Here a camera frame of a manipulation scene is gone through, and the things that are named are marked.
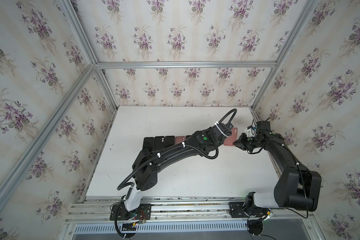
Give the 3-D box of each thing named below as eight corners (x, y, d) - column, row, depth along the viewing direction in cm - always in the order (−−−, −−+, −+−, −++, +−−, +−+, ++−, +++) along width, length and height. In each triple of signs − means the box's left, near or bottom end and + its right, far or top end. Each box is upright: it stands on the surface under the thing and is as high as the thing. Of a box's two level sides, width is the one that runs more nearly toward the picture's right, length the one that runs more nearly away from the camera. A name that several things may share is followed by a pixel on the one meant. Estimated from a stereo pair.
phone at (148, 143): (142, 152, 97) (141, 151, 96) (144, 138, 104) (144, 137, 103) (152, 152, 97) (152, 151, 96) (154, 138, 104) (154, 137, 103)
